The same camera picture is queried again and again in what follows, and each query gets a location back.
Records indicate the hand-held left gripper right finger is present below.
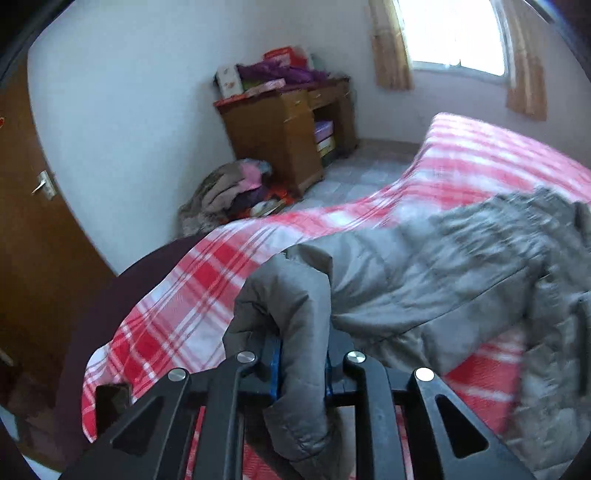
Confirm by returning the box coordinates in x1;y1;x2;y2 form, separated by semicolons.
325;330;532;480

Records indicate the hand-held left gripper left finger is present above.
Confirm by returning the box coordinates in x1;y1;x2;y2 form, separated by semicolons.
60;335;282;480

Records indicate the grey padded jacket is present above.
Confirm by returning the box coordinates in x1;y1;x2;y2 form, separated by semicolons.
223;187;591;480

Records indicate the pile of clothes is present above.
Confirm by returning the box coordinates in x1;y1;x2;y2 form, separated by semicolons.
178;158;294;238

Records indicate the red plaid bed sheet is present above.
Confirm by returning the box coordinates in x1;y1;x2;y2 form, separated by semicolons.
82;112;591;480

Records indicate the dark bed footboard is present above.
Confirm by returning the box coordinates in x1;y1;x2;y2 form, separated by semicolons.
53;237;213;462

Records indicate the brown wooden desk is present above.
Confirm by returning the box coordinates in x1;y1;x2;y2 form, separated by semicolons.
213;78;360;197

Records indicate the stack of flat boxes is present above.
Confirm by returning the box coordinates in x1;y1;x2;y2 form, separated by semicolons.
314;121;337;167

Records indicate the brown wooden door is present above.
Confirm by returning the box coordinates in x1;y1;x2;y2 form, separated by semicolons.
0;60;116;370

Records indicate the pink flat box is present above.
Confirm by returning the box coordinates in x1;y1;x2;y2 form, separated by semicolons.
219;79;287;100

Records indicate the white floral box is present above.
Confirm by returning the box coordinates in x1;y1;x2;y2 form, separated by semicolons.
216;65;244;99

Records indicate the purple cloth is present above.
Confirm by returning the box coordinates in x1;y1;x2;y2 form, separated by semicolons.
236;61;331;86

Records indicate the red box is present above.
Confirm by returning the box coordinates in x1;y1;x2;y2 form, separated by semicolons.
263;46;310;65

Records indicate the short beige curtain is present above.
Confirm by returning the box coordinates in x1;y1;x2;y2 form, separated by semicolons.
505;0;549;121
368;0;413;90

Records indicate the bright window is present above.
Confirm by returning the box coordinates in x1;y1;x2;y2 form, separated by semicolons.
392;0;515;77

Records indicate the metal door handle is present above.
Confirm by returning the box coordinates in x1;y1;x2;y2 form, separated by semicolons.
31;171;57;200

